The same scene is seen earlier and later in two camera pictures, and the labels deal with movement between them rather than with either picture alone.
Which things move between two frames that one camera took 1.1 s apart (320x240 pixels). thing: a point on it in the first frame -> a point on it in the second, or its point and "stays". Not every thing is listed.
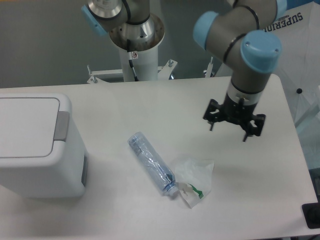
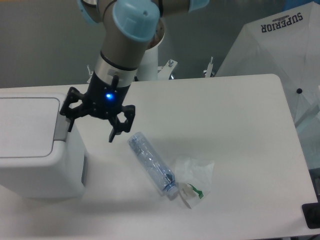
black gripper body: x=241 y=112 -> x=104 y=98
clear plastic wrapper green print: x=193 y=178 stays
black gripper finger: x=214 y=113 -> x=73 y=95
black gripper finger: x=255 y=125 -> x=119 y=127
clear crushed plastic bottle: x=162 y=171 stays
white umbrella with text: x=298 y=69 stays
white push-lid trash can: x=42 y=153 stays
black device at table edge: x=311 y=212 stays
